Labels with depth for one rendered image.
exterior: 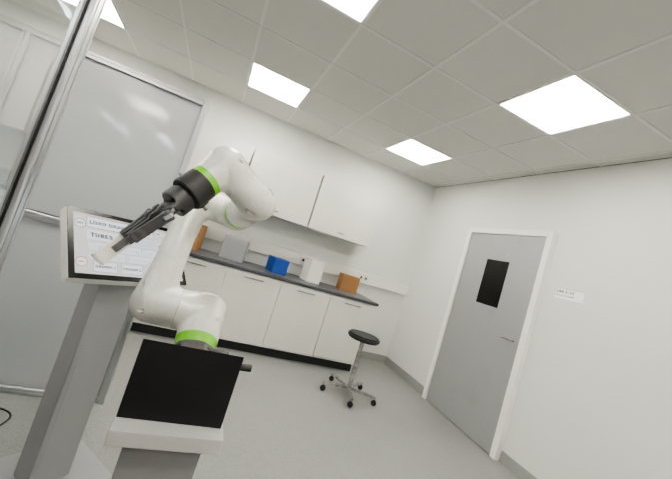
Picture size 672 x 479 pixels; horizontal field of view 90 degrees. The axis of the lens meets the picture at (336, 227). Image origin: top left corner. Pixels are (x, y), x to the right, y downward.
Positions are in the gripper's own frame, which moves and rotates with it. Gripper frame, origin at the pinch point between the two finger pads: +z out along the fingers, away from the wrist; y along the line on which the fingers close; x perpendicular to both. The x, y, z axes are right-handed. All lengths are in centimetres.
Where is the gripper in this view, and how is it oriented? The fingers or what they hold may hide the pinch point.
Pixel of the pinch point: (111, 249)
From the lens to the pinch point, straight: 88.9
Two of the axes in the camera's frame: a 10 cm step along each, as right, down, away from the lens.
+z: -5.4, 6.3, -5.6
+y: -7.5, -0.6, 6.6
